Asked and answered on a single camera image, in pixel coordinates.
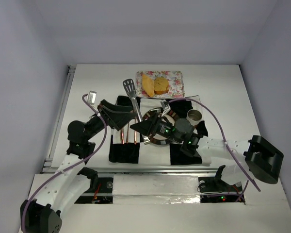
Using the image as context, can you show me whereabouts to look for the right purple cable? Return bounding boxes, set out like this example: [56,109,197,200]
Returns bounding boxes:
[166,98,261,202]

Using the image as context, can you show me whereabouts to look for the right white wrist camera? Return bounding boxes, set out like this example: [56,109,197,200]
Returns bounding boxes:
[160,100,171,117]

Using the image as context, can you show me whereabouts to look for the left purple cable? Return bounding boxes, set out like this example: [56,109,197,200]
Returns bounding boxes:
[20,95,108,231]

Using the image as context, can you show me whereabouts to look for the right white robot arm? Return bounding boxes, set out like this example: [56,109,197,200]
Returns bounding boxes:
[130,115,284,185]

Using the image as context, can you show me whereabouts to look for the aluminium frame rail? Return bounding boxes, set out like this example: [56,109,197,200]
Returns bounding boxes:
[40,65,76,174]

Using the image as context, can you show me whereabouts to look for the round brown bread piece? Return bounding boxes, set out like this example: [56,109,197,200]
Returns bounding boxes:
[154,77,169,95]

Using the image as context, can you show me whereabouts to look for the black white checkered placemat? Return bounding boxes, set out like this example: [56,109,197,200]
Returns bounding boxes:
[109,96,211,166]

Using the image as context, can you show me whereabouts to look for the copper spoon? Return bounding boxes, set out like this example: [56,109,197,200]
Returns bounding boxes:
[125,123,130,144]

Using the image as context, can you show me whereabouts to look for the copper fork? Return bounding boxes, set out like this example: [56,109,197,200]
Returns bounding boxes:
[134,118,137,145]

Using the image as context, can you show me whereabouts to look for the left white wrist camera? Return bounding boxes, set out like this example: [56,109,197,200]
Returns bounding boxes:
[87,91,97,105]

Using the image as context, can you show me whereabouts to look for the purple cable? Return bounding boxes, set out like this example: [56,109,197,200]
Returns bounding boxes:
[166,98,261,202]
[20,95,108,231]

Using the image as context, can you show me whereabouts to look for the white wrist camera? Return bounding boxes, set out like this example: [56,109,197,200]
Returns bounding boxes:
[160,100,171,117]
[87,91,97,105]

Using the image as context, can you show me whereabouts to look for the copper knife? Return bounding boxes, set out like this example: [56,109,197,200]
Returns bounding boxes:
[120,128,125,144]

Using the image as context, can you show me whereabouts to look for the dark rimmed ceramic plate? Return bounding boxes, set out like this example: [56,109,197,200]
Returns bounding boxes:
[143,107,180,146]

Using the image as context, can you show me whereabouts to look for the metal cup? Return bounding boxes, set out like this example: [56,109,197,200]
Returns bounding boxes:
[186,109,203,127]

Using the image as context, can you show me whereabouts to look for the floral rectangular tray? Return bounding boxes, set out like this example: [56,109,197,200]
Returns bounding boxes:
[135,70,184,99]

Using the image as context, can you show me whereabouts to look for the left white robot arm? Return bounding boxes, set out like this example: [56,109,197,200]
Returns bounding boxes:
[20,100,137,233]

